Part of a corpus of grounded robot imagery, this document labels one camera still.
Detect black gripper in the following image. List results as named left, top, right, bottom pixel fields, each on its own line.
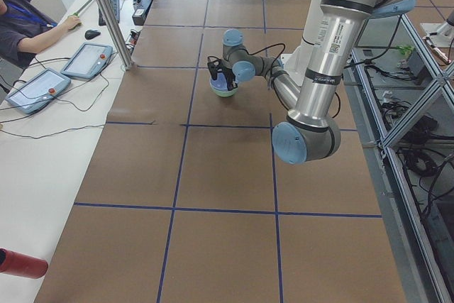
left=221, top=64, right=238, bottom=91

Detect blue bowl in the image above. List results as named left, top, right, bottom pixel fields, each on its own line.
left=209, top=73, right=227, bottom=89

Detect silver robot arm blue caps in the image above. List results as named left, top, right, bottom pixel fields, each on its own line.
left=221, top=0, right=416, bottom=164

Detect green bowl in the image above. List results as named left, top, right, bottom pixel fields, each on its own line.
left=211, top=87, right=238, bottom=98

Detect far teach pendant tablet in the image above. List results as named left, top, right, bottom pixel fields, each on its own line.
left=61, top=43, right=113, bottom=79

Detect teach pendant tablet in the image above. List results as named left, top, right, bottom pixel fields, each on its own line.
left=61, top=43, right=113, bottom=79
left=6, top=68, right=71, bottom=114

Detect black keyboard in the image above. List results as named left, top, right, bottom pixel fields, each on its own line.
left=98, top=0, right=121, bottom=27

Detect black computer mouse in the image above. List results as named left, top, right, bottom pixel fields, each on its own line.
left=84, top=29, right=101, bottom=40

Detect near teach pendant tablet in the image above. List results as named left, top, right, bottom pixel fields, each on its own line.
left=6, top=68, right=71, bottom=114

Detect white side table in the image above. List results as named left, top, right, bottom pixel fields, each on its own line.
left=0, top=0, right=157, bottom=303

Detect seated person dark shirt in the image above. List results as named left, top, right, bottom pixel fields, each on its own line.
left=1, top=0, right=82, bottom=69

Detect red cylinder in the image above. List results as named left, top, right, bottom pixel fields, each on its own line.
left=1, top=248, right=48, bottom=279

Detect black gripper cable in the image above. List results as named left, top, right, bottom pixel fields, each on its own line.
left=248, top=43, right=287, bottom=91

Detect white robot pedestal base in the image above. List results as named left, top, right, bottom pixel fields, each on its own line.
left=282, top=0, right=323, bottom=76

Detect aluminium frame post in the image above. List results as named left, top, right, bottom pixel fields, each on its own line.
left=96, top=0, right=133, bottom=70

